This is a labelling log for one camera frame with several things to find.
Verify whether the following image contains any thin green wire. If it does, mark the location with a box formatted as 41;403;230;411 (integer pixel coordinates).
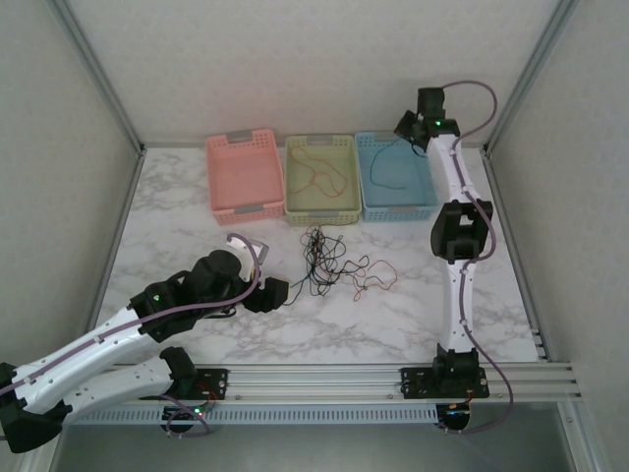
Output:
369;139;425;194
288;230;345;292

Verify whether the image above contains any thin red wire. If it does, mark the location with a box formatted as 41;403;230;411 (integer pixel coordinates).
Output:
345;258;397;302
304;225;328;257
287;146;351;199

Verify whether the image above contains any tangle of thin wires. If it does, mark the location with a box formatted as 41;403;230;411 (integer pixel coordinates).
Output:
314;235;374;291

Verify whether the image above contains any light blue plastic basket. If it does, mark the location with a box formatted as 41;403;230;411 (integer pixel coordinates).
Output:
355;130;438;223

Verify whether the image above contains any pale green plastic basket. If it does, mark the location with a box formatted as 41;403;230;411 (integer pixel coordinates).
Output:
284;133;363;228

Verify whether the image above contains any pink plastic basket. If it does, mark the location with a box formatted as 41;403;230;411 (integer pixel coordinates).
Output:
204;128;287;226

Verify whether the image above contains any control board green light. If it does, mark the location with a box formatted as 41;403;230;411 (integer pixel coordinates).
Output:
439;401;474;430
163;404;206;425

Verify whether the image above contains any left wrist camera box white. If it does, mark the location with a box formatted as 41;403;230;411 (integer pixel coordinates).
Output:
226;233;271;279

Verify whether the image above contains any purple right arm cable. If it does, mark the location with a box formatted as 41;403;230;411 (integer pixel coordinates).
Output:
441;80;516;437

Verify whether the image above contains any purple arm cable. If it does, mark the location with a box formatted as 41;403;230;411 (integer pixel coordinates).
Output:
0;232;262;438
441;80;516;437

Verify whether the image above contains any long aluminium mounting rail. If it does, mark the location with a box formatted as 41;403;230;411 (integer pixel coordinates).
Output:
46;362;585;405

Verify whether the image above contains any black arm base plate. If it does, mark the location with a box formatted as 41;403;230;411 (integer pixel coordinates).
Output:
399;366;491;400
137;367;231;400

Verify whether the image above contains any aluminium side rail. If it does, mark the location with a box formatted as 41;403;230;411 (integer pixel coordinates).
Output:
481;149;549;365
86;149;146;335

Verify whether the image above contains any aluminium frame post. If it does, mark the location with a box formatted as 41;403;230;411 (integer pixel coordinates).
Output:
51;0;146;154
483;0;581;154

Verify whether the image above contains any white slotted cable duct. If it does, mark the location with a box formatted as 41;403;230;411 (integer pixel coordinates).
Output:
63;404;439;426

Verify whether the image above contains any thin aluminium wall rail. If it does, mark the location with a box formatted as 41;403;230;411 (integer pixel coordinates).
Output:
141;141;487;149

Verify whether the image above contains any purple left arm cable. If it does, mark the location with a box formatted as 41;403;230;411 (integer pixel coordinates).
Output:
0;232;262;438

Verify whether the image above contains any aluminium lower frame leg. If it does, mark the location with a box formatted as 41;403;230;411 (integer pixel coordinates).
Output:
559;400;606;472

